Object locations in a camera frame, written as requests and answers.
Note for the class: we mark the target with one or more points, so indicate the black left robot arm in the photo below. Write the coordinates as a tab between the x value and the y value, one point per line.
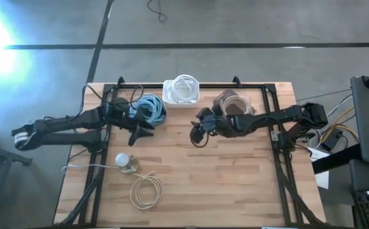
63	122

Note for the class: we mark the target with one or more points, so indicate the white lamp bulb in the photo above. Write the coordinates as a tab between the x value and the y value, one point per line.
121	159

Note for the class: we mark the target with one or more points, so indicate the black power adapter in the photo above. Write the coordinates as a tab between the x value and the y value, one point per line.
331	140

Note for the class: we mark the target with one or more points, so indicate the white paper sheet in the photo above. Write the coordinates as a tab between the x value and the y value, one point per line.
318	159

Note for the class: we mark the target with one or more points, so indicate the black cart bar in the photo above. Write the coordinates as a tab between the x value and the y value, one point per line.
337	159

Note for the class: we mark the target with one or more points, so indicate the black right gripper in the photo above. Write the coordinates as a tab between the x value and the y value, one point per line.
211	121

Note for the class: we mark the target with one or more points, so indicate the white plastic bin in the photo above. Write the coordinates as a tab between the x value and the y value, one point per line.
165	95

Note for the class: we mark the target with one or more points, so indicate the grey translucent plastic bin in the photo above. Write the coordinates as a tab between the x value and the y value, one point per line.
221	97

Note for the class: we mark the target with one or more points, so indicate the black metal table frame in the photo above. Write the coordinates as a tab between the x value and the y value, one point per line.
219	86

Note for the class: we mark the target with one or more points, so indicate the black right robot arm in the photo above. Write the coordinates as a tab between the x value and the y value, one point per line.
267	121

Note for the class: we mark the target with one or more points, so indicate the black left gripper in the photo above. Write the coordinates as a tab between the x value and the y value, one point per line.
136	116

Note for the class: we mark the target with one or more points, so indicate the black floor stand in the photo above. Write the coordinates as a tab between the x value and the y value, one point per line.
3	152

